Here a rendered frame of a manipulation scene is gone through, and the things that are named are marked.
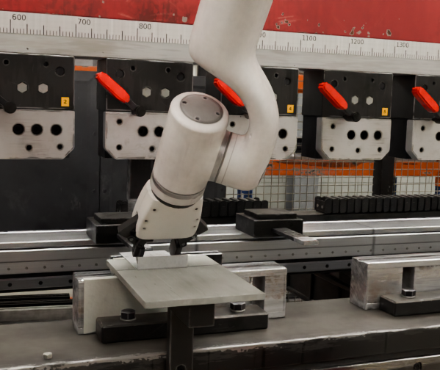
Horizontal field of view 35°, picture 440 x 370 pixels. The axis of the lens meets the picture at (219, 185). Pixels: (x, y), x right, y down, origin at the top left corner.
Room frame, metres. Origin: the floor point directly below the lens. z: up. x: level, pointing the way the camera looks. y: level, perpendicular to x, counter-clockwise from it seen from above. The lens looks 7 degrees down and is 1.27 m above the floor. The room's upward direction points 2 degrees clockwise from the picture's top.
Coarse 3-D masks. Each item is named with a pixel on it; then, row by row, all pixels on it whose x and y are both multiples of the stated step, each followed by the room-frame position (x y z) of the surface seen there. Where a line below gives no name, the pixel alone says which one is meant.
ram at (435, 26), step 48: (0, 0) 1.08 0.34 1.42; (48, 0) 1.11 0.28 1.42; (96, 0) 1.13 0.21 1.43; (144, 0) 1.16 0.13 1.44; (192, 0) 1.19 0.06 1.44; (288, 0) 1.25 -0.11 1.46; (336, 0) 1.29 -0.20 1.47; (384, 0) 1.32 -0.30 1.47; (432, 0) 1.36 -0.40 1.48; (0, 48) 1.08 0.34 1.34; (48, 48) 1.11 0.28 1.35; (96, 48) 1.13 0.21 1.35; (144, 48) 1.16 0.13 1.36
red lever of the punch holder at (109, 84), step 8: (104, 80) 1.10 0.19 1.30; (112, 80) 1.10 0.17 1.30; (104, 88) 1.11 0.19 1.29; (112, 88) 1.10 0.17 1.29; (120, 88) 1.11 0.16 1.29; (120, 96) 1.11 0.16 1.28; (128, 96) 1.11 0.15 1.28; (128, 104) 1.12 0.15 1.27; (136, 112) 1.11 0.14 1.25; (144, 112) 1.12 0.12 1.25
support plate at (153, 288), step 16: (192, 256) 1.21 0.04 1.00; (128, 272) 1.08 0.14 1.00; (144, 272) 1.08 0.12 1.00; (160, 272) 1.08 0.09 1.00; (176, 272) 1.09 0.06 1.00; (192, 272) 1.09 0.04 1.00; (208, 272) 1.09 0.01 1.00; (224, 272) 1.10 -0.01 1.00; (128, 288) 1.01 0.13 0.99; (144, 288) 0.99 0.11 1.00; (160, 288) 0.99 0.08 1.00; (176, 288) 0.99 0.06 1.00; (192, 288) 1.00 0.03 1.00; (208, 288) 1.00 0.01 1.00; (224, 288) 1.00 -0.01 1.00; (240, 288) 1.01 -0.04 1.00; (256, 288) 1.01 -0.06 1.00; (144, 304) 0.92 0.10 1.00; (160, 304) 0.93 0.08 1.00; (176, 304) 0.93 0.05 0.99; (192, 304) 0.94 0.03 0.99
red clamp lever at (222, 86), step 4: (216, 80) 1.17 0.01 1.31; (216, 84) 1.17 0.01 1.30; (220, 84) 1.17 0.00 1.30; (224, 84) 1.17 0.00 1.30; (220, 88) 1.17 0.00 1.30; (224, 88) 1.17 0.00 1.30; (228, 88) 1.17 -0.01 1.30; (224, 92) 1.17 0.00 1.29; (228, 92) 1.17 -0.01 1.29; (232, 92) 1.17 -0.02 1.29; (228, 96) 1.17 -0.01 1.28; (232, 96) 1.17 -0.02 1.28; (236, 96) 1.18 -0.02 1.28; (228, 100) 1.19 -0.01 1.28; (232, 100) 1.18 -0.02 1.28; (236, 100) 1.18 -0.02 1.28; (240, 100) 1.18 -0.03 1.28; (236, 104) 1.18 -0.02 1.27; (240, 104) 1.18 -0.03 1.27; (244, 108) 1.19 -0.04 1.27; (244, 112) 1.21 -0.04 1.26; (248, 116) 1.19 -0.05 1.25
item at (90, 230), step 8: (96, 216) 1.42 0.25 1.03; (104, 216) 1.40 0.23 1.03; (112, 216) 1.41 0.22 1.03; (120, 216) 1.41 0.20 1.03; (128, 216) 1.41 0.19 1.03; (88, 224) 1.43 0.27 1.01; (96, 224) 1.37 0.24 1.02; (104, 224) 1.37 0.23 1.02; (112, 224) 1.38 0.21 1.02; (120, 224) 1.38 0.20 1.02; (88, 232) 1.43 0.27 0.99; (96, 232) 1.36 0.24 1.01; (104, 232) 1.36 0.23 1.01; (112, 232) 1.37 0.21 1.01; (96, 240) 1.36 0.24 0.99; (104, 240) 1.36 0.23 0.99; (112, 240) 1.37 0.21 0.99; (120, 240) 1.34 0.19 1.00; (152, 240) 1.40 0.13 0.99; (152, 248) 1.24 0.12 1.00
